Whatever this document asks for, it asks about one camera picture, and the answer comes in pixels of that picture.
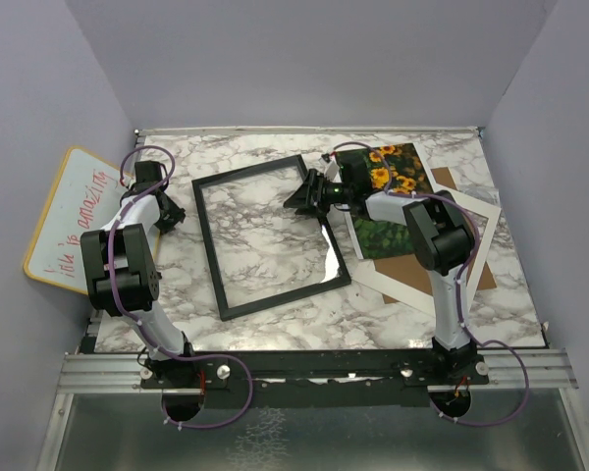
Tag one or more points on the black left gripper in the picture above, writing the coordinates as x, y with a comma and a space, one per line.
176, 214

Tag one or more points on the aluminium rail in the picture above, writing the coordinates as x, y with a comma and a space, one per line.
120, 373

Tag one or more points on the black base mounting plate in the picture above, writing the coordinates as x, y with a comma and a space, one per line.
313, 378

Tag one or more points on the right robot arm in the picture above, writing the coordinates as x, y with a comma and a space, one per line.
451, 342

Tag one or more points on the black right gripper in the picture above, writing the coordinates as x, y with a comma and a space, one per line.
302, 199

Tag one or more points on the white mat board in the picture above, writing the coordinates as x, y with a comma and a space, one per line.
446, 243

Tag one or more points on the black picture frame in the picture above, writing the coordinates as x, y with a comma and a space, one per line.
270, 240

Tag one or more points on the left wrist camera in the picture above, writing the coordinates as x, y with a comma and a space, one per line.
150, 176

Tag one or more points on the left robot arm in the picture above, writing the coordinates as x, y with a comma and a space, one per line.
119, 269

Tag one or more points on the brown backing board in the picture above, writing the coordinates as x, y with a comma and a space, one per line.
403, 279

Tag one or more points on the sunflower photo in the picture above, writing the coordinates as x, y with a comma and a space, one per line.
384, 179

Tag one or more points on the yellow rimmed whiteboard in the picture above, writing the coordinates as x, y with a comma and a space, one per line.
85, 196

